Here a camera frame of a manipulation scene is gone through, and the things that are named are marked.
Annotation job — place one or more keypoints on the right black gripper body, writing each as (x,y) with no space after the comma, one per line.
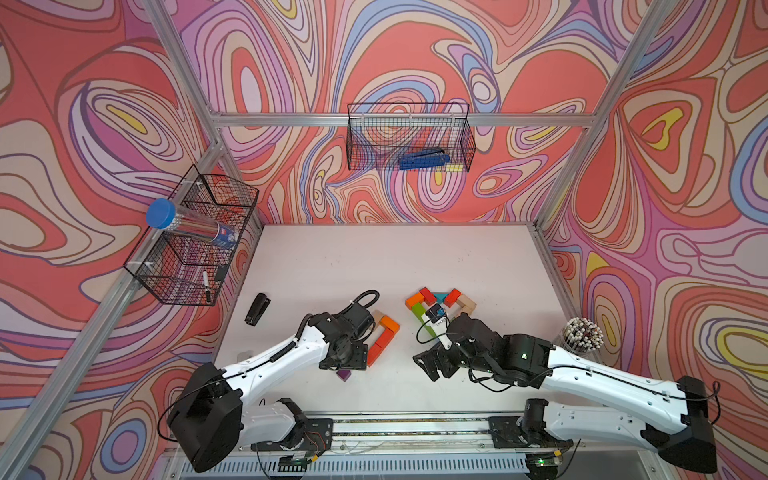
(459,360)

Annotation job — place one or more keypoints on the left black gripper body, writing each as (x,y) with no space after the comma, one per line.
(355,358)

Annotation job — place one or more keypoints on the purple cube block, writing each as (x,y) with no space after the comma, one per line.
(344,375)

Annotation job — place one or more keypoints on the red block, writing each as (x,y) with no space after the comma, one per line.
(373,354)
(385,339)
(428,297)
(452,298)

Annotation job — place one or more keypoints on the green block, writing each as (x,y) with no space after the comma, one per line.
(419,311)

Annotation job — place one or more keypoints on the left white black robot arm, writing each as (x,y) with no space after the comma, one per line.
(219,409)

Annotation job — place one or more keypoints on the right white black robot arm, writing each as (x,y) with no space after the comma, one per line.
(669,418)

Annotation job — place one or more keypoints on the cup of pencils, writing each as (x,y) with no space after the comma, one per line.
(582,335)

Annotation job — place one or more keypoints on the black stapler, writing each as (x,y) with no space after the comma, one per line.
(257,309)

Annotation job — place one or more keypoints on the white marker in basket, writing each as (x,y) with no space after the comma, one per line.
(206,284)

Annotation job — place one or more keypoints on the blue black tool in basket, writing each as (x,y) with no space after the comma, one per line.
(424,159)

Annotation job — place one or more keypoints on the clear bottle blue cap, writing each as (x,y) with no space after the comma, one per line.
(167,216)

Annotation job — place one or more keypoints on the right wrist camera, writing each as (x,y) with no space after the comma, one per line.
(435,321)

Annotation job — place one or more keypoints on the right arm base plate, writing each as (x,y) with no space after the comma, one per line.
(507,433)

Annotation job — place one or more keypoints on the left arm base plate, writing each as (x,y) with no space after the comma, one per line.
(313,435)

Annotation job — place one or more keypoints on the left black wire basket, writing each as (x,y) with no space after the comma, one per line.
(170,266)

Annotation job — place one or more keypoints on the black wire basket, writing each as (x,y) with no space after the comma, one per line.
(170,266)
(380,133)

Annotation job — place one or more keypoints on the back black wire basket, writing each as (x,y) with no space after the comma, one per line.
(380,133)

